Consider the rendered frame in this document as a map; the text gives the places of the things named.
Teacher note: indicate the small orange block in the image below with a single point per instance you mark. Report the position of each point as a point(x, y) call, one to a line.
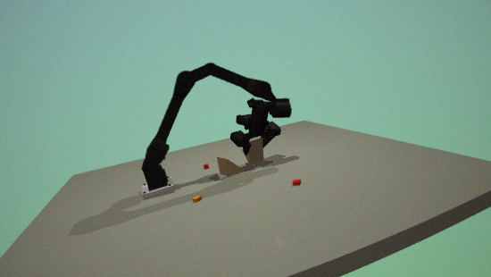
point(197, 198)

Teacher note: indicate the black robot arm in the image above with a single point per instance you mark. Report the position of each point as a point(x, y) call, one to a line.
point(155, 175)

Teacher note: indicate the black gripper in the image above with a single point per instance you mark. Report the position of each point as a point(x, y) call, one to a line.
point(256, 129)

